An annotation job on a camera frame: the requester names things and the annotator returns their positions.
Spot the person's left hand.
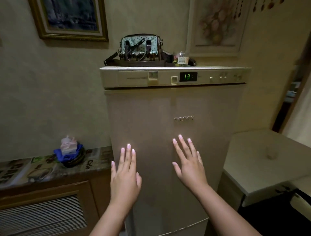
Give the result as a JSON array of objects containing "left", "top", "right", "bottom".
[{"left": 109, "top": 143, "right": 143, "bottom": 214}]

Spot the person's right hand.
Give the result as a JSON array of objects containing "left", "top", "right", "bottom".
[{"left": 172, "top": 134, "right": 209, "bottom": 195}]

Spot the silver refrigerator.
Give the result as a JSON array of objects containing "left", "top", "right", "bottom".
[{"left": 99, "top": 66, "right": 252, "bottom": 236}]

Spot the person's right forearm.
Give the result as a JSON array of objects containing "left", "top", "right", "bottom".
[{"left": 193, "top": 183, "right": 263, "bottom": 236}]

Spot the wooden radiator cabinet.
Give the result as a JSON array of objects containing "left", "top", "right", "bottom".
[{"left": 0, "top": 168, "right": 113, "bottom": 236}]

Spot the dark basket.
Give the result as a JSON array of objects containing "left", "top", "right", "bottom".
[{"left": 62, "top": 146, "right": 86, "bottom": 168}]

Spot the pink tissue pack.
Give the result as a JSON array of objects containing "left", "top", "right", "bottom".
[{"left": 60, "top": 135, "right": 78, "bottom": 156}]

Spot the white folding table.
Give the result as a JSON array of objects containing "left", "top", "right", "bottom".
[{"left": 217, "top": 129, "right": 311, "bottom": 212}]

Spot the blue cloth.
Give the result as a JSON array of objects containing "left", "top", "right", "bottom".
[{"left": 53, "top": 144, "right": 84, "bottom": 163}]

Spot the printed paper cover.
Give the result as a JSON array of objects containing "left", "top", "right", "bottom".
[{"left": 0, "top": 146, "right": 114, "bottom": 190}]

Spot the small jar on fridge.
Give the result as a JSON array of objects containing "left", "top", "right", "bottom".
[{"left": 177, "top": 51, "right": 190, "bottom": 66}]

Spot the patterned handbag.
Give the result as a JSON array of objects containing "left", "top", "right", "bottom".
[{"left": 104, "top": 33, "right": 197, "bottom": 67}]

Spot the wooden door frame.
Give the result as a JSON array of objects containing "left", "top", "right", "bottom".
[{"left": 272, "top": 31, "right": 311, "bottom": 134}]

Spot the pale picture frame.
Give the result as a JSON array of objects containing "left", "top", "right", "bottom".
[{"left": 186, "top": 0, "right": 252, "bottom": 58}]

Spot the gold picture frame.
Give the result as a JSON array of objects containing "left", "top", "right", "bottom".
[{"left": 28, "top": 0, "right": 109, "bottom": 42}]

